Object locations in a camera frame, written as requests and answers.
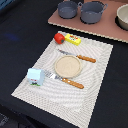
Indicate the pink toy stove board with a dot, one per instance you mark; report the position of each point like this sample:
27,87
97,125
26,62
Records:
106,27

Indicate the red toy pepper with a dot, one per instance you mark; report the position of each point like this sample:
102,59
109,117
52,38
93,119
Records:
59,38

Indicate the woven beige placemat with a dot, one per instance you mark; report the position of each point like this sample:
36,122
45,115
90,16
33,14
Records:
69,103

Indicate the round wooden plate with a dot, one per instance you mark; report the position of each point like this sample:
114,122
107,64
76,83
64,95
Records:
68,66

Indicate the beige bowl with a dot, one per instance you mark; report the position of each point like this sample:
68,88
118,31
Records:
122,14

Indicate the small grey pot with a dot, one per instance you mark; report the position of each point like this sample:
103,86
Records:
67,9

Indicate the toy knife wooden handle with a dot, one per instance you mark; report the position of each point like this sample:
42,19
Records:
78,56

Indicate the large grey pot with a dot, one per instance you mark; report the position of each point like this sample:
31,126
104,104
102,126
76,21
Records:
91,12

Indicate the yellow toy butter box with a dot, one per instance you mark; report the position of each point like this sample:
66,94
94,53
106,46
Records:
73,39

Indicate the light blue milk carton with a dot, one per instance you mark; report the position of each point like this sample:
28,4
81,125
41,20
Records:
35,76

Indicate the toy fork wooden handle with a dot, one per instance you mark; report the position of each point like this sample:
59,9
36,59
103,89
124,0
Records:
70,82

